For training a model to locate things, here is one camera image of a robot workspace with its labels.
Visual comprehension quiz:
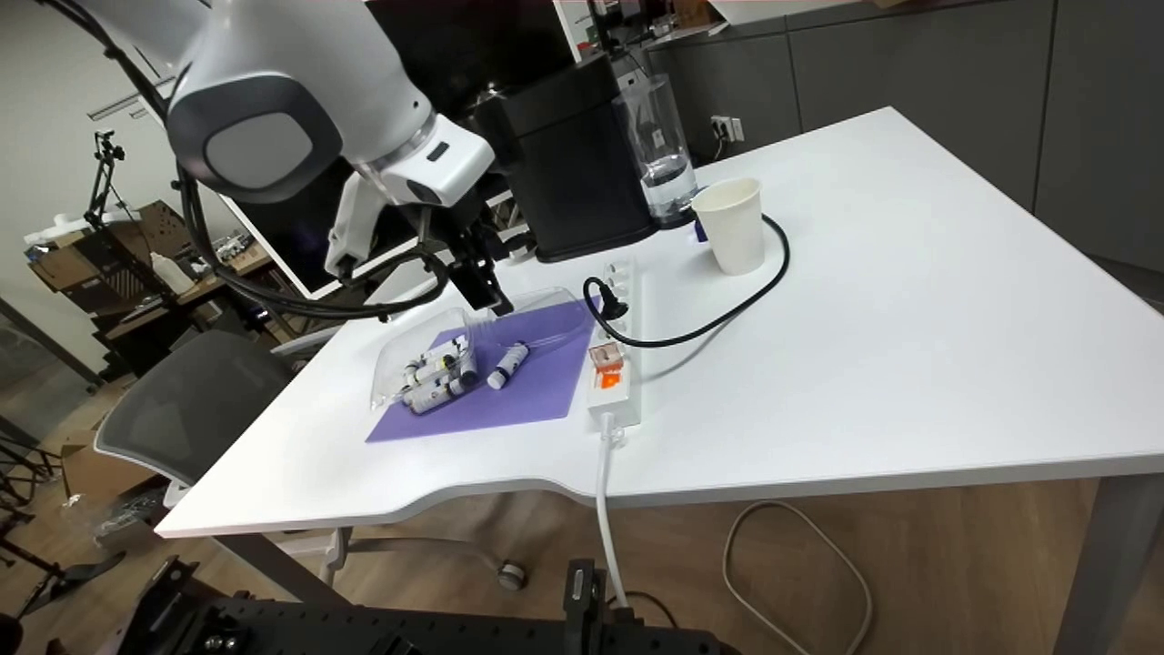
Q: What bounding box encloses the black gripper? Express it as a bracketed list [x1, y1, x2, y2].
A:
[411, 191, 519, 319]

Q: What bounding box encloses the small white bottle blue cap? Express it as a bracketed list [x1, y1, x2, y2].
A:
[429, 376, 476, 409]
[433, 331, 481, 362]
[485, 337, 536, 394]

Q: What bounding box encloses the purple mat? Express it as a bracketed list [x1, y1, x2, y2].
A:
[362, 297, 600, 446]

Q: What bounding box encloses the white power strip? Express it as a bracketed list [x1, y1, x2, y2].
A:
[586, 257, 645, 436]

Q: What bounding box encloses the black box appliance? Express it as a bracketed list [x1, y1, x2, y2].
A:
[469, 50, 667, 267]

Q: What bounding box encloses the clear plastic water bottle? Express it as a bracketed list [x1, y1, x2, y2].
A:
[602, 34, 707, 228]

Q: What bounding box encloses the white paper cup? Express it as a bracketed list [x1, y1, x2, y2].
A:
[690, 176, 772, 275]

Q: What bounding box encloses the grey mesh office chair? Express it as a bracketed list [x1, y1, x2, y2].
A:
[92, 326, 355, 575]

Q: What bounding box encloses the black perforated breadboard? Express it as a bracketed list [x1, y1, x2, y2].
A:
[113, 552, 737, 655]

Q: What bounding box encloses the black plug with cable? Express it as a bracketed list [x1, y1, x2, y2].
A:
[578, 210, 794, 352]

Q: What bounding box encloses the white power strip cable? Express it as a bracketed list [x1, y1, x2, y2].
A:
[590, 423, 638, 611]

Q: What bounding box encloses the black camera tripod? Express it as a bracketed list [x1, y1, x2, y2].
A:
[79, 128, 137, 238]

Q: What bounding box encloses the thin cable loop on floor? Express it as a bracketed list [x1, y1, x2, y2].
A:
[720, 500, 879, 655]

